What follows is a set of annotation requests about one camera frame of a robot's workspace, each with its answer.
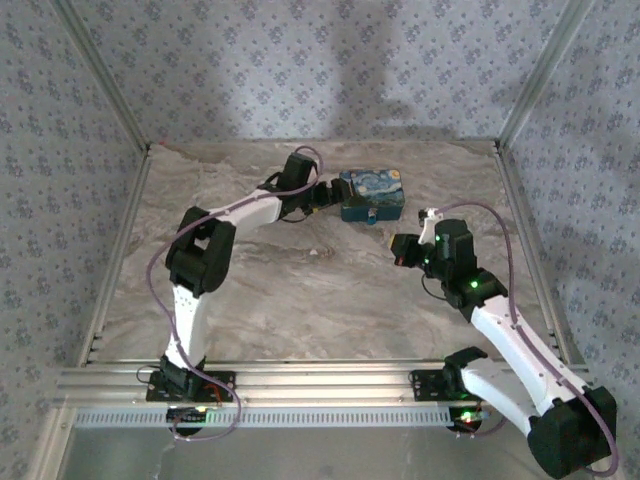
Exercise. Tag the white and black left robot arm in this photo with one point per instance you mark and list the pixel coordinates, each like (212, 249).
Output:
(187, 320)

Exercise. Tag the starry night painted tin box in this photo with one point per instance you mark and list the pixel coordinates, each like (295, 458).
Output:
(375, 190)

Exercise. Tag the aluminium frame post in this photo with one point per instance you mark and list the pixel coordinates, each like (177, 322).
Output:
(105, 80)
(542, 75)

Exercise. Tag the circuit board with green light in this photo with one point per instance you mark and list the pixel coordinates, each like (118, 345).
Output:
(192, 414)
(469, 416)

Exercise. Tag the yellow key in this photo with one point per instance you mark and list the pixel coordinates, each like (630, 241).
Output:
(392, 242)

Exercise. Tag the aluminium table side rail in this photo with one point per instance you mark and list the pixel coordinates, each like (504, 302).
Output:
(117, 260)
(535, 260)

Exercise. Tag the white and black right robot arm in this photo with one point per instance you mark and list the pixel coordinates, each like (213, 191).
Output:
(505, 340)

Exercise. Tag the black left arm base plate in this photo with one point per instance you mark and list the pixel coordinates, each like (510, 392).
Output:
(225, 385)

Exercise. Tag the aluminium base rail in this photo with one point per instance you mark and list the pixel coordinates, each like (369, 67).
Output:
(325, 382)

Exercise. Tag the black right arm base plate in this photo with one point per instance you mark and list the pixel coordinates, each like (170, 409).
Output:
(425, 382)

